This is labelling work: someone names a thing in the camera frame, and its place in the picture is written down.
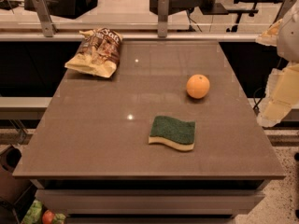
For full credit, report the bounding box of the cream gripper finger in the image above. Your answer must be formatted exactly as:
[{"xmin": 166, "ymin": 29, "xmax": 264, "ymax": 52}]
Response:
[
  {"xmin": 255, "ymin": 20, "xmax": 282, "ymax": 47},
  {"xmin": 257, "ymin": 63, "xmax": 299, "ymax": 127}
]

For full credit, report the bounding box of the green and yellow sponge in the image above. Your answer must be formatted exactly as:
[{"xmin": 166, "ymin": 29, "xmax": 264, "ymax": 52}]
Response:
[{"xmin": 149, "ymin": 116, "xmax": 196, "ymax": 152}]

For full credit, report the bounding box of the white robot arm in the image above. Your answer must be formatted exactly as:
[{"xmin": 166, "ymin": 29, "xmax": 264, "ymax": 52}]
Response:
[{"xmin": 256, "ymin": 1, "xmax": 299, "ymax": 127}]

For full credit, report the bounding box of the brown chip bag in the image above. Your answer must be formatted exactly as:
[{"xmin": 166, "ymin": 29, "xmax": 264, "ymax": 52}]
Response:
[{"xmin": 64, "ymin": 28, "xmax": 122, "ymax": 78}]

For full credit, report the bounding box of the orange fruit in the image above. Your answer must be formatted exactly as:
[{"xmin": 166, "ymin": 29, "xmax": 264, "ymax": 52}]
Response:
[{"xmin": 186, "ymin": 75, "xmax": 210, "ymax": 99}]

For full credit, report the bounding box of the red tomato in bin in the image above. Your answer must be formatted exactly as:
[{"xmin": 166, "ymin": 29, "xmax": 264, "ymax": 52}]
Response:
[{"xmin": 42, "ymin": 210, "xmax": 55, "ymax": 224}]

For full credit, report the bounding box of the green snack package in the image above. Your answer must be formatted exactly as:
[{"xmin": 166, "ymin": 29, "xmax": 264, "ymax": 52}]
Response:
[{"xmin": 21, "ymin": 200, "xmax": 43, "ymax": 224}]

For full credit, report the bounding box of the dark bin on floor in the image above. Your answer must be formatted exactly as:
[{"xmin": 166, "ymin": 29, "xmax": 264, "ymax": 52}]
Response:
[{"xmin": 0, "ymin": 146, "xmax": 36, "ymax": 224}]

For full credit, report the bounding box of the black cable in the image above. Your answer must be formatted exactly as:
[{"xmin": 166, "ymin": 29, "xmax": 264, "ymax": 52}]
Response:
[{"xmin": 252, "ymin": 86, "xmax": 267, "ymax": 111}]

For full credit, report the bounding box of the right metal railing bracket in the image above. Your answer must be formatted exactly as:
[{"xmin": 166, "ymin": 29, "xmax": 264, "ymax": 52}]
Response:
[{"xmin": 274, "ymin": 0, "xmax": 297, "ymax": 21}]

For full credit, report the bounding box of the metal railing bracket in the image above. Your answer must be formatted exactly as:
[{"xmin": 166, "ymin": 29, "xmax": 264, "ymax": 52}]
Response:
[
  {"xmin": 157, "ymin": 0, "xmax": 169, "ymax": 38},
  {"xmin": 274, "ymin": 0, "xmax": 297, "ymax": 21},
  {"xmin": 32, "ymin": 0, "xmax": 56, "ymax": 37}
]

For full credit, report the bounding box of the middle metal railing bracket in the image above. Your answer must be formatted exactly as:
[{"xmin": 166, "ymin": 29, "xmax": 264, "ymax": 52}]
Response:
[{"xmin": 157, "ymin": 0, "xmax": 169, "ymax": 38}]

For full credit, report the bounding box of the left metal railing bracket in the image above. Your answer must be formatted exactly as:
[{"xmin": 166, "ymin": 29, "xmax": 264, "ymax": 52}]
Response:
[{"xmin": 32, "ymin": 0, "xmax": 56, "ymax": 37}]

